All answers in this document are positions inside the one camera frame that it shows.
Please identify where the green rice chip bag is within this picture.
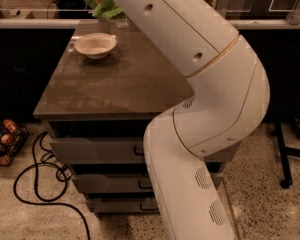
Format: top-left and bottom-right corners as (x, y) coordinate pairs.
(84, 0), (123, 20)

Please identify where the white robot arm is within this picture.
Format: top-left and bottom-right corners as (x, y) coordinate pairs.
(113, 0), (270, 240)

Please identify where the white paper bowl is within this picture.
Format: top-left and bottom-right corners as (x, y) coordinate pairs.
(74, 33), (117, 59)

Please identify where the grey drawer cabinet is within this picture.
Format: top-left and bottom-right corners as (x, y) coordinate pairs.
(32, 19), (241, 216)

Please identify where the top grey drawer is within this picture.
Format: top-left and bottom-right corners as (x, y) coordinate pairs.
(49, 136), (239, 165)

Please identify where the grey drawer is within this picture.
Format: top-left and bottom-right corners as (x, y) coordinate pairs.
(73, 174), (221, 194)
(49, 136), (239, 165)
(86, 198), (159, 214)

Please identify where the middle grey drawer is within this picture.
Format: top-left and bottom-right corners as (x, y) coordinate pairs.
(73, 174), (221, 194)

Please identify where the bottom grey drawer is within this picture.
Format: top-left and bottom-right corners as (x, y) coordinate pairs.
(86, 198), (159, 214)

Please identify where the clear plastic water bottle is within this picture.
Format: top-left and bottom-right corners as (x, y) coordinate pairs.
(115, 17), (130, 28)

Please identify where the black stand leg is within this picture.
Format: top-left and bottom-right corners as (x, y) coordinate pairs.
(271, 122), (300, 189)

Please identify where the black floor cable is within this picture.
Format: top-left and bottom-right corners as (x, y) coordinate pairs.
(12, 131), (92, 240)

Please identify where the black wire basket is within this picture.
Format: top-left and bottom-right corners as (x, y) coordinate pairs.
(0, 119), (28, 166)

